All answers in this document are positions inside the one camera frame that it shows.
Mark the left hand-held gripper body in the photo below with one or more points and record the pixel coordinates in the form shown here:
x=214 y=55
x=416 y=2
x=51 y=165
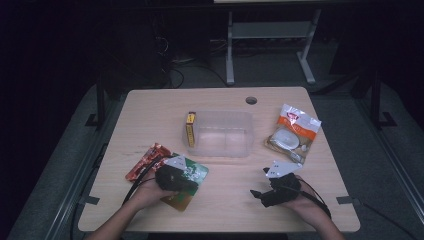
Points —
x=170 y=176

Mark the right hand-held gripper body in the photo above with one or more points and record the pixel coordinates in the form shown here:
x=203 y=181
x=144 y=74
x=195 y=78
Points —
x=283 y=190

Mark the green and red snack packet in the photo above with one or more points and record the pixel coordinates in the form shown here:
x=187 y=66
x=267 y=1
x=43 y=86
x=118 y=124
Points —
x=195 y=171

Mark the yellow and brown snack bar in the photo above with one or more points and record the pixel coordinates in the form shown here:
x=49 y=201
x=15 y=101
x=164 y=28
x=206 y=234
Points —
x=190 y=130

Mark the clear plastic container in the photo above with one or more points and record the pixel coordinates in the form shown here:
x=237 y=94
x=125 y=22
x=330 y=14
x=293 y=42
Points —
x=223 y=135

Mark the person's right hand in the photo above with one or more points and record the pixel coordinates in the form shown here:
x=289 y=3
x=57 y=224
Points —
x=306 y=201

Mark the person's left hand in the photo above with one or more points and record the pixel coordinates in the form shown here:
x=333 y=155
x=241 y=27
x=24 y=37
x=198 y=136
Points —
x=150 y=195

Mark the orange and white clear packet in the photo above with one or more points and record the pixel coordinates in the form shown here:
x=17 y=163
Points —
x=293 y=133

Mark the black metal stand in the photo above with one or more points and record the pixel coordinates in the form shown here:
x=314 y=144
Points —
x=378 y=100
x=100 y=100

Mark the white metal stand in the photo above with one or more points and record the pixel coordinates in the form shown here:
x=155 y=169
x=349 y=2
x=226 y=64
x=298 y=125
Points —
x=270 y=30

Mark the grey table bracket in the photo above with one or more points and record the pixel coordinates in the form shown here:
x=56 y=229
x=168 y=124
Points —
x=348 y=200
x=89 y=200

